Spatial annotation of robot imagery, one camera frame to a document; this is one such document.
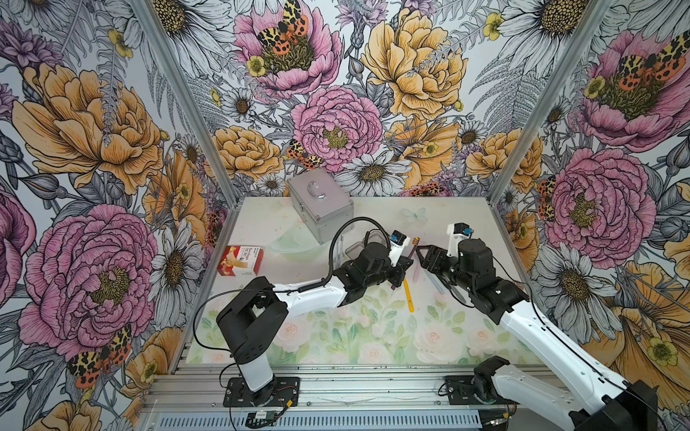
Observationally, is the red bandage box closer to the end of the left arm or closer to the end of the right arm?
the end of the left arm

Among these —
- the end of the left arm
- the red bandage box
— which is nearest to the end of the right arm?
the end of the left arm

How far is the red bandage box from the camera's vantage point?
97 cm
